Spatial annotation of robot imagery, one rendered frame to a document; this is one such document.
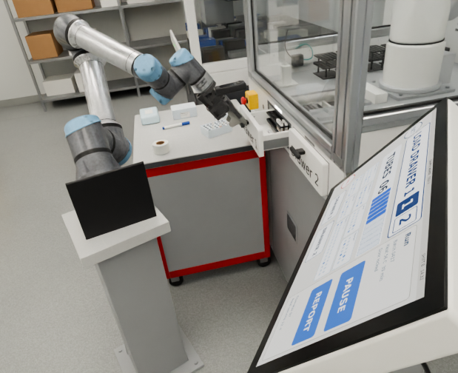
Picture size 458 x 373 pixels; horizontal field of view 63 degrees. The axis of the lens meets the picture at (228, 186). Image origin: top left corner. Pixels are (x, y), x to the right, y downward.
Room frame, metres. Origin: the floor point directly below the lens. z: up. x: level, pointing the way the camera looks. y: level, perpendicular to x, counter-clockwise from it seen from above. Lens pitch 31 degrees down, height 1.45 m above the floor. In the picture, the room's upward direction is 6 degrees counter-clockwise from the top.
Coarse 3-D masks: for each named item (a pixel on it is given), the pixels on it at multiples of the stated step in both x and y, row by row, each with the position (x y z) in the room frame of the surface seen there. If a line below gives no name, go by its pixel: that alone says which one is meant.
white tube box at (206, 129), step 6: (222, 120) 1.69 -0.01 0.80; (204, 126) 1.65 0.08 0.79; (210, 126) 1.64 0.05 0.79; (216, 126) 1.63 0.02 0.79; (222, 126) 1.62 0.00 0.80; (228, 126) 1.62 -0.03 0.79; (204, 132) 1.61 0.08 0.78; (210, 132) 1.58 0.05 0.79; (216, 132) 1.59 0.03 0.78; (222, 132) 1.61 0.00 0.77
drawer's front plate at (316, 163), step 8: (296, 136) 1.13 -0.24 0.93; (296, 144) 1.13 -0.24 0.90; (304, 144) 1.06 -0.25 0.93; (312, 152) 1.00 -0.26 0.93; (296, 160) 1.13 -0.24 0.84; (304, 160) 1.06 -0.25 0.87; (312, 160) 1.00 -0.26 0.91; (320, 160) 0.95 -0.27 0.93; (312, 168) 0.99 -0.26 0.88; (320, 168) 0.94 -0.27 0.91; (328, 168) 0.92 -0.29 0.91; (312, 176) 0.99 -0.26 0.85; (320, 176) 0.93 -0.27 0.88; (328, 176) 0.93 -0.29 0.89; (312, 184) 0.99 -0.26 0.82; (320, 184) 0.93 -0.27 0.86; (320, 192) 0.93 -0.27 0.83
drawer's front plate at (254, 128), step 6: (240, 108) 1.48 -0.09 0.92; (246, 114) 1.38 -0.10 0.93; (252, 120) 1.32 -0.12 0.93; (246, 126) 1.39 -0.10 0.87; (252, 126) 1.29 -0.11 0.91; (258, 126) 1.25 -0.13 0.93; (252, 132) 1.30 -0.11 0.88; (258, 132) 1.22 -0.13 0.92; (258, 138) 1.22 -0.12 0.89; (252, 144) 1.31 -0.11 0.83; (258, 144) 1.22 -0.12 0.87; (258, 150) 1.23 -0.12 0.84
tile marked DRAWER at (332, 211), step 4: (344, 192) 0.64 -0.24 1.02; (340, 196) 0.64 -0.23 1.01; (332, 200) 0.66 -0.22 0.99; (336, 200) 0.64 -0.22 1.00; (340, 200) 0.62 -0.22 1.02; (332, 204) 0.63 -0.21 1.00; (336, 204) 0.61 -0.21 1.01; (340, 204) 0.59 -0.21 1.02; (328, 208) 0.64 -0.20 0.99; (332, 208) 0.61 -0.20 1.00; (336, 208) 0.60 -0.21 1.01; (328, 212) 0.61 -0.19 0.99; (332, 212) 0.59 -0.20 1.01; (336, 212) 0.57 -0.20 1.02; (328, 216) 0.59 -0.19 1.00; (332, 216) 0.57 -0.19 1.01; (324, 220) 0.59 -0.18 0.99; (328, 220) 0.57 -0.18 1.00
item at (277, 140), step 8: (256, 112) 1.48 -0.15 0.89; (264, 112) 1.49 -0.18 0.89; (256, 120) 1.48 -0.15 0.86; (264, 120) 1.49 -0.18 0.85; (264, 128) 1.44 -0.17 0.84; (272, 128) 1.43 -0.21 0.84; (264, 136) 1.24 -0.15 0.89; (272, 136) 1.25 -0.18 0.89; (280, 136) 1.25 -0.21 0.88; (288, 136) 1.25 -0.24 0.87; (264, 144) 1.24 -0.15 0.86; (272, 144) 1.24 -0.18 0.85; (280, 144) 1.25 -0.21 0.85; (288, 144) 1.25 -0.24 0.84
